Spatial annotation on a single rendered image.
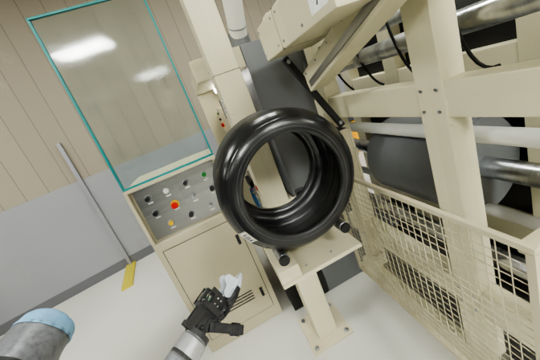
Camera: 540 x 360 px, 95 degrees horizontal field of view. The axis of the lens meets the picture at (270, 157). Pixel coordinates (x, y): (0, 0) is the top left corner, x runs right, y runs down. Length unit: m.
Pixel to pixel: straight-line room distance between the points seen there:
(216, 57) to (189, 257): 1.20
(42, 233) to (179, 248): 2.58
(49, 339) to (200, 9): 1.16
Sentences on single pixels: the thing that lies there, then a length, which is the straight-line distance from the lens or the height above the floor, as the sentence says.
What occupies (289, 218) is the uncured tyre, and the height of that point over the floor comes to 0.92.
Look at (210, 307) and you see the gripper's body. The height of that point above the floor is 1.03.
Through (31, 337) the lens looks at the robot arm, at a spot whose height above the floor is 1.23.
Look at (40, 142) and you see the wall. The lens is 3.91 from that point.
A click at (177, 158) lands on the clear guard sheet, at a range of 1.57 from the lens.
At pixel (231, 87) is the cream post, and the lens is 1.21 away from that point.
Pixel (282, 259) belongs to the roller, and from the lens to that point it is 1.02.
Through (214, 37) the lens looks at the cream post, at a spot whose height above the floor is 1.81.
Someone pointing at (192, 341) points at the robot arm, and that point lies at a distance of 0.80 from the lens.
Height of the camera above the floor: 1.51
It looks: 14 degrees down
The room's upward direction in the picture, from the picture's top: 21 degrees counter-clockwise
